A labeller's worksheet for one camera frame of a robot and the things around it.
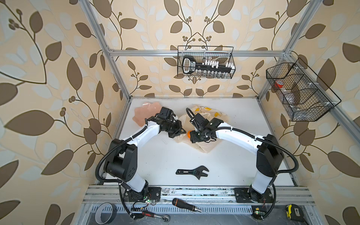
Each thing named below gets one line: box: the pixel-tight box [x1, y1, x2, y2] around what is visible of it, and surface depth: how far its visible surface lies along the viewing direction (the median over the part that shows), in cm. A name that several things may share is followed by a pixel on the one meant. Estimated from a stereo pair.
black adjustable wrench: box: [175, 165, 210, 180], surface depth 84 cm
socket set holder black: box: [182, 55, 235, 75], surface depth 85 cm
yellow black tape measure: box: [285, 203, 306, 223], surface depth 69 cm
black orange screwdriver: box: [171, 197, 202, 213], surface depth 71 cm
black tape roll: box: [94, 202, 118, 225], surface depth 70 cm
